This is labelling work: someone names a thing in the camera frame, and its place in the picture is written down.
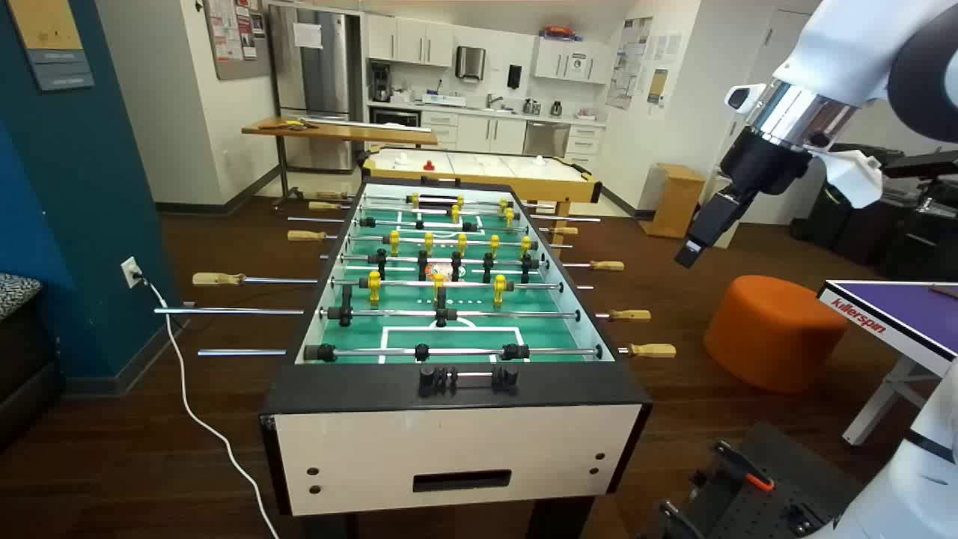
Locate white small upper cabinet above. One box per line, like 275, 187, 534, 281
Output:
531, 34, 610, 88

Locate white wall outlet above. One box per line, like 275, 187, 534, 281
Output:
117, 254, 146, 295

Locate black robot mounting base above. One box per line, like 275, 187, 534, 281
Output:
641, 424, 864, 539

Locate wooden air hockey table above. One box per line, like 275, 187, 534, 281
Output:
360, 147, 604, 217

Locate black lounge furniture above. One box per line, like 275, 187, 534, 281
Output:
791, 144, 958, 281

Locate five black player foosball rod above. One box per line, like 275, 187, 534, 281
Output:
317, 245, 628, 286

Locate foosball table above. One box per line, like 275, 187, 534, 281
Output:
260, 178, 653, 539

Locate five yellow player foosball rod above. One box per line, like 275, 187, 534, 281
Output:
284, 226, 577, 262

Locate wooden cylindrical peg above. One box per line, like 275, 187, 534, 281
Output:
194, 343, 679, 367

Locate grey patterned cushion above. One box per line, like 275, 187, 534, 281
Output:
0, 271, 46, 323

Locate stainless dishwasher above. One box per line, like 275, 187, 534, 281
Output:
520, 118, 576, 162

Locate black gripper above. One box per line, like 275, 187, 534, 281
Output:
673, 129, 815, 266

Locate white wide upper cabinet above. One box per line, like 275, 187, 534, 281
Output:
361, 10, 457, 73

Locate two black player foosball rod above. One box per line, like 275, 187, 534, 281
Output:
149, 287, 655, 331

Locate purple ping pong table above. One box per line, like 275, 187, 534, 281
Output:
818, 277, 958, 449

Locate black coffee machine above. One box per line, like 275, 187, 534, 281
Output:
364, 57, 396, 105

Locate wooden high table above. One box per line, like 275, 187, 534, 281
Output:
239, 114, 439, 204

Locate grey bulletin board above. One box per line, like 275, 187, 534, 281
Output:
203, 0, 272, 84

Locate large white wall poster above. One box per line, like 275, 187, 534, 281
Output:
608, 12, 655, 114

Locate black score counter beads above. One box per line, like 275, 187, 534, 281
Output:
415, 367, 520, 400

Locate small yellow wall poster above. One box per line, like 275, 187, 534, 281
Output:
644, 64, 671, 111

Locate silver paper towel dispenser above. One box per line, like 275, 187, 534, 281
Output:
453, 43, 487, 84

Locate three yellow player foosball rod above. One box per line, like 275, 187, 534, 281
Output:
189, 266, 599, 313

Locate orange round ottoman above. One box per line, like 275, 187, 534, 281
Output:
700, 274, 849, 400

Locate stainless steel refrigerator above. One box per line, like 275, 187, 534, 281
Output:
266, 4, 367, 175

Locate black clamp orange handle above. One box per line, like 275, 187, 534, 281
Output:
710, 437, 778, 501

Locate white lower kitchen cabinets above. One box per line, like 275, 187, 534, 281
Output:
364, 99, 608, 169

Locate white power cable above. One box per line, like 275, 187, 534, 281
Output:
138, 278, 284, 539

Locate three black player foosball rod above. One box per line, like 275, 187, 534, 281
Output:
284, 214, 583, 241

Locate dark bench seat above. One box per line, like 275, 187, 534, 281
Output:
0, 298, 67, 452

